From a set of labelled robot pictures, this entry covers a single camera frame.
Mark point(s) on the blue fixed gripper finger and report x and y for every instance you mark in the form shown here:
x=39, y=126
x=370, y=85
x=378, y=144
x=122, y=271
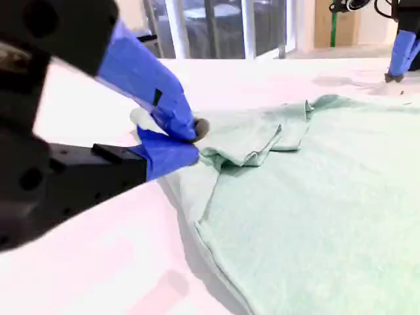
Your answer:
x=164, y=157
x=415, y=52

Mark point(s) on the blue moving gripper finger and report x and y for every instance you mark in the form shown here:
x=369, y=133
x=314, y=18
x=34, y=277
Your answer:
x=141, y=69
x=401, y=52

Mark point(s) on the pale green T-shirt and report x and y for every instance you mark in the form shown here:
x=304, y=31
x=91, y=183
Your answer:
x=311, y=197

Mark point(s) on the green pole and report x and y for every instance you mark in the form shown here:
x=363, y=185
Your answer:
x=333, y=31

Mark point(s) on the wooden door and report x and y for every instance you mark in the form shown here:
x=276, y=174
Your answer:
x=323, y=29

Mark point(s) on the dark glass window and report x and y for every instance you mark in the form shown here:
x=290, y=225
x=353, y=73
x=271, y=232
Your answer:
x=216, y=33

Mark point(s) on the white window post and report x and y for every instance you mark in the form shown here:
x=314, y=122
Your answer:
x=248, y=29
x=177, y=29

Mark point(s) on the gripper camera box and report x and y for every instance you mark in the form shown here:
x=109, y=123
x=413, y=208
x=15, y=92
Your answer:
x=346, y=5

